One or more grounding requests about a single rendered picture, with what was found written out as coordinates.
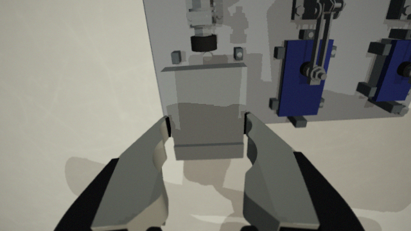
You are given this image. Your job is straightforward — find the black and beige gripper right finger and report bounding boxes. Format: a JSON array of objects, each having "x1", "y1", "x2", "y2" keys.
[{"x1": 243, "y1": 112, "x2": 365, "y2": 231}]

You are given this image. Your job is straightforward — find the grey fixture plate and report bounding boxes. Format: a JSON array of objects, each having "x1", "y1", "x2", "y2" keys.
[{"x1": 143, "y1": 0, "x2": 411, "y2": 124}]

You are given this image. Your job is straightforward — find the dark blue flat plate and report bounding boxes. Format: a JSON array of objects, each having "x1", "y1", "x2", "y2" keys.
[
  {"x1": 276, "y1": 39, "x2": 334, "y2": 117},
  {"x1": 368, "y1": 38, "x2": 411, "y2": 101}
]

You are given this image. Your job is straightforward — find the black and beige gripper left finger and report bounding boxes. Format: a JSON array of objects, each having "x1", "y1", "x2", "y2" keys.
[{"x1": 54, "y1": 116, "x2": 171, "y2": 231}]

